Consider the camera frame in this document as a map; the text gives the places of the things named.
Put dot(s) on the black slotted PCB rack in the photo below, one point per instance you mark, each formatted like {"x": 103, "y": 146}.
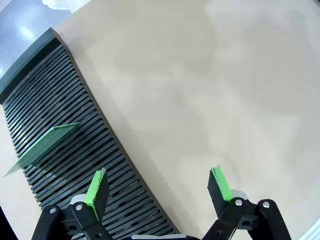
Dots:
{"x": 67, "y": 100}

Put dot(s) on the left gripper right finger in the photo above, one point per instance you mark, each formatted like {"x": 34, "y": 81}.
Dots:
{"x": 220, "y": 190}

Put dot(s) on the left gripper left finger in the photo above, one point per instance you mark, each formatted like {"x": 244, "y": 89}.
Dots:
{"x": 96, "y": 197}

